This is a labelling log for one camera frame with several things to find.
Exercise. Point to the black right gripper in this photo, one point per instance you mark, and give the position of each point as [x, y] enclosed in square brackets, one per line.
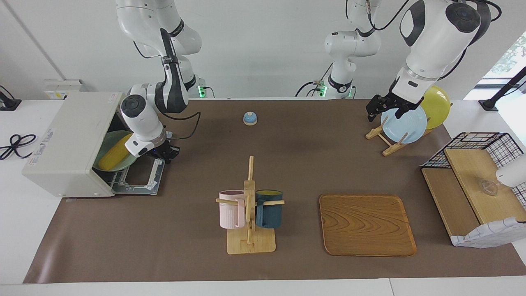
[166, 151]

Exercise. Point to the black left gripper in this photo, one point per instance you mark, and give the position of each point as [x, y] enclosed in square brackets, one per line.
[404, 105]

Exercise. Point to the glass oven door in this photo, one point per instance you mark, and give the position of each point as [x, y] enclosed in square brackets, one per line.
[159, 174]

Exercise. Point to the yellow corn cob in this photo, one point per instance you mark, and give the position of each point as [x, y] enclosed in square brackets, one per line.
[113, 154]

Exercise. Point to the pale green plate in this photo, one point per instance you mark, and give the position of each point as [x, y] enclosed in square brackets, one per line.
[109, 142]

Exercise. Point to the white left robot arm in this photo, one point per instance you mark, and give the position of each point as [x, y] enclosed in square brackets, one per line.
[435, 41]

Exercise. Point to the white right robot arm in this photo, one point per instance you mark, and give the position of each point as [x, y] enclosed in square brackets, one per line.
[139, 115]

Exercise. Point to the beige toaster oven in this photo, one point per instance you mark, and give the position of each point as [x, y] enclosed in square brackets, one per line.
[70, 135]

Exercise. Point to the light blue plate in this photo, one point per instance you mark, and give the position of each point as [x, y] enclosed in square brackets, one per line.
[404, 125]

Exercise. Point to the wooden plate rack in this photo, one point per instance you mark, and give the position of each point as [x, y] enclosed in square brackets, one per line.
[390, 149]

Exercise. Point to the yellow plate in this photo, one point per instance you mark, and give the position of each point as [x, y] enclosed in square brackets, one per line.
[437, 107]

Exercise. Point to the brown table mat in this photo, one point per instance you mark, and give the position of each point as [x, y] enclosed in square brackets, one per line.
[185, 230]

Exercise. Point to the pink mug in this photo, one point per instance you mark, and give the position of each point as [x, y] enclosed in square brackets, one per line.
[230, 213]

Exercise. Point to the wooden serving tray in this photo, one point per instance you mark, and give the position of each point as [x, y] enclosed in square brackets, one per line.
[365, 224]

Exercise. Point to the dark blue mug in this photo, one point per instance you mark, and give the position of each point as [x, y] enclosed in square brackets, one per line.
[269, 213]

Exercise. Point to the wooden mug tree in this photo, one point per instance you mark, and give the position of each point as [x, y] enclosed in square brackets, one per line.
[250, 244]

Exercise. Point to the clear glass object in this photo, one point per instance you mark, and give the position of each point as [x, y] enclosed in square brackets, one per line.
[489, 187]

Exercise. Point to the white rounded plastic object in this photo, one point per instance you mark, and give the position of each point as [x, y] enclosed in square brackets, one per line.
[513, 170]

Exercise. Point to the white checkered cloth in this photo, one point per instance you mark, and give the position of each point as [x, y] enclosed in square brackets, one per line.
[489, 236]

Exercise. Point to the black camera stand clamp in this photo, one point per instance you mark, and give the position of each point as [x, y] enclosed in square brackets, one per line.
[8, 105]
[489, 105]

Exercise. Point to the white wall socket box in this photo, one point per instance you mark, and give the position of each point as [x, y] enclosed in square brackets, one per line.
[61, 88]

